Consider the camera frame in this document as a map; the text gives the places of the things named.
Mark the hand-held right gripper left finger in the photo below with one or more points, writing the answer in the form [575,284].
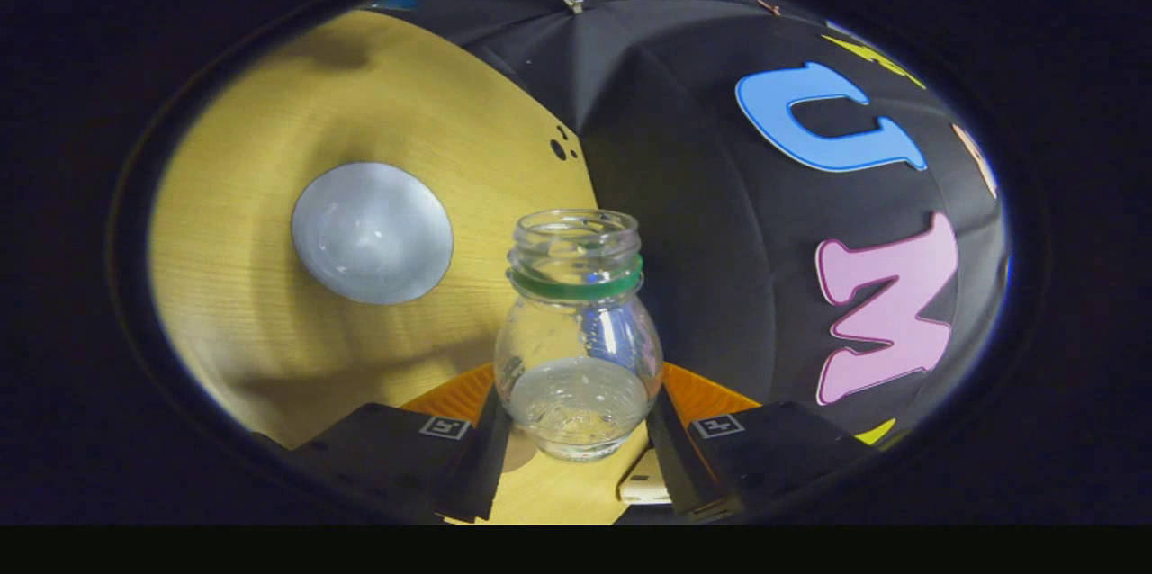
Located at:
[486,470]

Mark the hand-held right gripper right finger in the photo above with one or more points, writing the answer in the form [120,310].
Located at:
[675,466]

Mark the round brown coaster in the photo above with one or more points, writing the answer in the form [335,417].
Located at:
[519,452]

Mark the clear plastic water bottle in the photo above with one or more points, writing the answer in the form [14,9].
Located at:
[576,349]

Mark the silver cloth clip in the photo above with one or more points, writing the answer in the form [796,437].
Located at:
[571,3]

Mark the black backdrop cloth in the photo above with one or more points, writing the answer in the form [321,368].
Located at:
[684,196]

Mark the copper cloth clip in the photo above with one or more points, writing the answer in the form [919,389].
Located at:
[767,6]

